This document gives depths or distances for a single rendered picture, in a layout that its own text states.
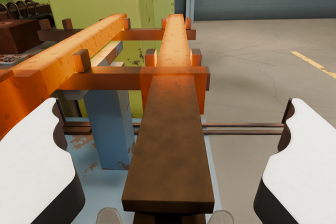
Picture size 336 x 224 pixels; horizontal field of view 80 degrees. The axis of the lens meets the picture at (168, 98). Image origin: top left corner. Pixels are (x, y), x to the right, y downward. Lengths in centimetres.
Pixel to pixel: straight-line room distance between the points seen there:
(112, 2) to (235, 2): 618
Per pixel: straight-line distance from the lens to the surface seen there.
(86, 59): 23
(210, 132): 51
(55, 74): 21
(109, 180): 44
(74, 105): 81
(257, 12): 697
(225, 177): 140
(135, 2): 63
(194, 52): 21
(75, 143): 54
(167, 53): 20
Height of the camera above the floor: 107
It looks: 30 degrees down
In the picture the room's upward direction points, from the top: 1 degrees counter-clockwise
